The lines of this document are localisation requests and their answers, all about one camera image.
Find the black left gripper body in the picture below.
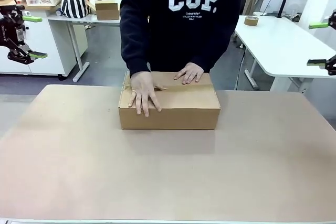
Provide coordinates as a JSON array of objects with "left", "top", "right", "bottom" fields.
[{"left": 0, "top": 5, "right": 27, "bottom": 49}]

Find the large brown cardboard box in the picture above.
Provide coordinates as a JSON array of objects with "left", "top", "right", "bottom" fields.
[{"left": 118, "top": 71, "right": 222, "bottom": 131}]

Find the person's left forearm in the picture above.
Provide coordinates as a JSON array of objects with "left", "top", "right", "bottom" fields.
[{"left": 195, "top": 19, "right": 238, "bottom": 74}]

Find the person's right forearm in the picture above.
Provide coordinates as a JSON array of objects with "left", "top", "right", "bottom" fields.
[{"left": 119, "top": 22, "right": 152, "bottom": 78}]

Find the small open cardboard box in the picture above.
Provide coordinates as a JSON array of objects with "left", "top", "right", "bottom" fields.
[{"left": 86, "top": 0, "right": 123, "bottom": 21}]

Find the person's right hand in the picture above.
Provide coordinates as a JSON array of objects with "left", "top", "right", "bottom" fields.
[{"left": 128, "top": 71, "right": 168, "bottom": 118}]

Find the person's left hand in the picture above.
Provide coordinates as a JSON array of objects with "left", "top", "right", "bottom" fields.
[{"left": 173, "top": 62, "right": 205, "bottom": 86}]

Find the white rounded desk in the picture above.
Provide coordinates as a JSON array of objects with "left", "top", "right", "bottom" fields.
[{"left": 234, "top": 15, "right": 336, "bottom": 92}]

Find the white table with metal legs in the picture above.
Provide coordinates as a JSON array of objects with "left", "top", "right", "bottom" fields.
[{"left": 47, "top": 11, "right": 122, "bottom": 83}]

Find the brown packing tape roll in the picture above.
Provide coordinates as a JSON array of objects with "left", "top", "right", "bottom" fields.
[{"left": 244, "top": 16, "right": 260, "bottom": 27}]

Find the person in black sweatshirt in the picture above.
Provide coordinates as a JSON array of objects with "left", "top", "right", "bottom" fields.
[{"left": 119, "top": 0, "right": 244, "bottom": 78}]

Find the brown tape strip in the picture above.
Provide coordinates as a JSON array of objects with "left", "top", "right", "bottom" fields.
[{"left": 122, "top": 78, "right": 214, "bottom": 92}]

